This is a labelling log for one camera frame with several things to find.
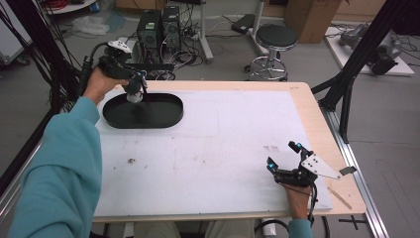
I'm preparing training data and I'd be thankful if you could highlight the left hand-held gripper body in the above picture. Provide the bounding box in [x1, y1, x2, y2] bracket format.
[96, 40, 141, 94]

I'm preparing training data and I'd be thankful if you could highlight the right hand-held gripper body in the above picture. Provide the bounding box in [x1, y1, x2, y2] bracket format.
[273, 152, 343, 188]

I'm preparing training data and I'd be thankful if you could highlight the black oval tray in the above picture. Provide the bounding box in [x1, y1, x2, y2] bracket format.
[101, 92, 185, 130]

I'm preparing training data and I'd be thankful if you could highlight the person's left hand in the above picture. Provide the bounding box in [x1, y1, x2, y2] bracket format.
[81, 66, 131, 107]

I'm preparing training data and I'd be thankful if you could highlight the person's right hand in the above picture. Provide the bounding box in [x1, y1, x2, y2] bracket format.
[282, 183, 313, 219]

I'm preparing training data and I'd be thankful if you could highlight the white power supply box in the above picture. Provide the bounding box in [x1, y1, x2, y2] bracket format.
[127, 40, 139, 64]

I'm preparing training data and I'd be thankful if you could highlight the thin wooden stick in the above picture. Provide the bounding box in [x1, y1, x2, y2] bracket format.
[326, 185, 354, 211]

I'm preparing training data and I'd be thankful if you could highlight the clear plastic bag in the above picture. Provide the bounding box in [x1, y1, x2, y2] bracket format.
[71, 15, 111, 37]

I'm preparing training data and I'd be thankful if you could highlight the small black tag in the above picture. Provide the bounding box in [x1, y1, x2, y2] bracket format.
[338, 166, 359, 177]

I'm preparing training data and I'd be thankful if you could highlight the black computer tower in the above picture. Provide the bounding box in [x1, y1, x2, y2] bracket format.
[160, 5, 182, 53]
[136, 9, 163, 64]

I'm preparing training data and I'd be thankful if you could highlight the wooden table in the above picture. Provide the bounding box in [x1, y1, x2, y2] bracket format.
[92, 79, 368, 224]

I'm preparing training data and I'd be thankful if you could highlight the white foam mat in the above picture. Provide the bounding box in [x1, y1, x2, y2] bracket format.
[93, 89, 334, 218]

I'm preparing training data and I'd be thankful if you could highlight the white cylinder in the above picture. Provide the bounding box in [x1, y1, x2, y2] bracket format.
[262, 217, 277, 238]

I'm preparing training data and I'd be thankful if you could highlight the white desk leg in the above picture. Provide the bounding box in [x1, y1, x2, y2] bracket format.
[197, 0, 215, 64]

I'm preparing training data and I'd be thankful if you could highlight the white floor board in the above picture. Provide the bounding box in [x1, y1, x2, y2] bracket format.
[324, 25, 416, 77]

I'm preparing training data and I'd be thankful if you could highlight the black round stool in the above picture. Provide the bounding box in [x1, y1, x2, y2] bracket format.
[244, 23, 299, 82]

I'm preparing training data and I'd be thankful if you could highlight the flat black box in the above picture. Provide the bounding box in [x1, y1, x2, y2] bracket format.
[230, 13, 257, 36]

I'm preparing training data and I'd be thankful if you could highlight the cardboard box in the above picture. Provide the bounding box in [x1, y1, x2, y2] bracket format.
[284, 0, 344, 45]

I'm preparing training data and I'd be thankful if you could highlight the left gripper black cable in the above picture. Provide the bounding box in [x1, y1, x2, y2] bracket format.
[78, 41, 112, 97]

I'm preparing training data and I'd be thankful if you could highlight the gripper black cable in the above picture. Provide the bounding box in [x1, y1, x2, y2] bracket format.
[307, 181, 320, 226]
[78, 41, 112, 97]

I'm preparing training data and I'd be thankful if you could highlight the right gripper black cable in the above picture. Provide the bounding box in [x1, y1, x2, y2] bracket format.
[307, 181, 320, 226]

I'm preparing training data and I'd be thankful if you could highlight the aluminium rail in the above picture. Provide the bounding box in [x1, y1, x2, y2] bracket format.
[319, 107, 391, 238]
[0, 138, 44, 223]

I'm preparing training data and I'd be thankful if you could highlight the black metal frame strut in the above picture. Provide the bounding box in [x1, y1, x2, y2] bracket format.
[0, 0, 97, 196]
[310, 0, 420, 145]

